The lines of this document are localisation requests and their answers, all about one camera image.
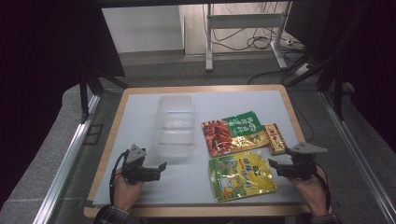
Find black metal stand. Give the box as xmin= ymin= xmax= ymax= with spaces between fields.
xmin=78 ymin=70 xmax=131 ymax=124
xmin=316 ymin=60 xmax=347 ymax=121

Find white power strip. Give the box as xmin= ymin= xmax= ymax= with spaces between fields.
xmin=280 ymin=38 xmax=306 ymax=52

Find black curtain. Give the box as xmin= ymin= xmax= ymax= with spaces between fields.
xmin=284 ymin=0 xmax=396 ymax=154
xmin=0 ymin=0 xmax=126 ymax=203

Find white metal desk frame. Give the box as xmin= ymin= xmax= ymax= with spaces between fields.
xmin=204 ymin=1 xmax=290 ymax=72

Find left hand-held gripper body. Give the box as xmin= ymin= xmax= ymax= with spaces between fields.
xmin=120 ymin=143 xmax=151 ymax=185

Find person's right hand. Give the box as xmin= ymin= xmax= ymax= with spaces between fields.
xmin=288 ymin=166 xmax=330 ymax=217

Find yellow spout pouch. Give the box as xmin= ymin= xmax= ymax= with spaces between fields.
xmin=207 ymin=149 xmax=279 ymax=203

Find person's left hand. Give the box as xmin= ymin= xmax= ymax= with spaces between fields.
xmin=112 ymin=172 xmax=145 ymax=215

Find left hand-held gripper cable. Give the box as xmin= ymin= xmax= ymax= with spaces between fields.
xmin=108 ymin=149 xmax=131 ymax=207

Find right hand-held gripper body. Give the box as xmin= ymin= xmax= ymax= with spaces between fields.
xmin=284 ymin=142 xmax=329 ymax=181

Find red green snack packet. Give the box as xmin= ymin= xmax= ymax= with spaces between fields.
xmin=200 ymin=110 xmax=271 ymax=159

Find clear plastic container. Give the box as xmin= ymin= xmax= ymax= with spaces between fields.
xmin=151 ymin=94 xmax=197 ymax=157

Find aluminium rail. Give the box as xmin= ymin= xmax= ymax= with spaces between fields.
xmin=32 ymin=94 xmax=101 ymax=224
xmin=319 ymin=91 xmax=396 ymax=224

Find black floor cables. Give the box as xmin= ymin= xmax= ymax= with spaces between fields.
xmin=202 ymin=1 xmax=312 ymax=86

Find gold snack bar packet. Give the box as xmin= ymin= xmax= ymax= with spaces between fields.
xmin=262 ymin=122 xmax=288 ymax=156

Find white table mat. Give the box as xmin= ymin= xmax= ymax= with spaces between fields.
xmin=92 ymin=90 xmax=301 ymax=207

